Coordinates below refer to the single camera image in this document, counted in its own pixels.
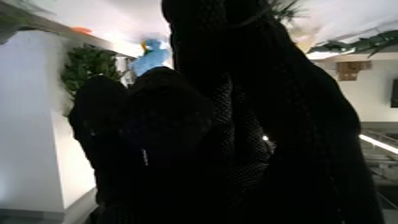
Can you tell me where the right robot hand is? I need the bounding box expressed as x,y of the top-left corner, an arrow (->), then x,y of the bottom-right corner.
67,0 -> 388,224

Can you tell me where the blue flower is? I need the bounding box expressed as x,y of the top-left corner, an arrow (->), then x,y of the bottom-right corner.
131,38 -> 175,78

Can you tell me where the green plant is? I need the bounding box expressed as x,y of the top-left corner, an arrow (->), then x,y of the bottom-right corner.
59,44 -> 131,101

